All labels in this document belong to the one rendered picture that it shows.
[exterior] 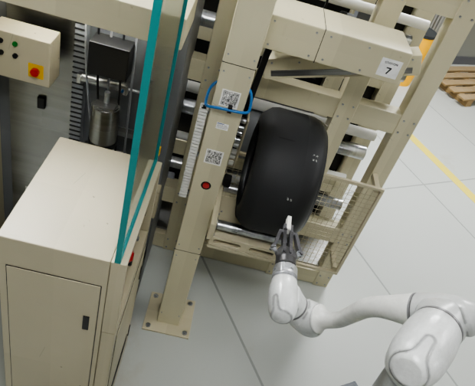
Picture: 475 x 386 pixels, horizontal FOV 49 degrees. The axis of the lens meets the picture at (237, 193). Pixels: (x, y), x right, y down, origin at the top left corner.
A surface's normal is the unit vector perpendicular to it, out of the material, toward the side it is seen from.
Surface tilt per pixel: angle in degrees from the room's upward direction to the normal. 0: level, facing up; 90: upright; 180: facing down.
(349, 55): 90
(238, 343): 0
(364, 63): 90
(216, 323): 0
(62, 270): 90
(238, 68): 90
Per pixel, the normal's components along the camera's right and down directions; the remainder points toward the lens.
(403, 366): -0.59, 0.26
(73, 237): 0.25, -0.74
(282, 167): 0.09, 0.00
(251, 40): -0.08, 0.63
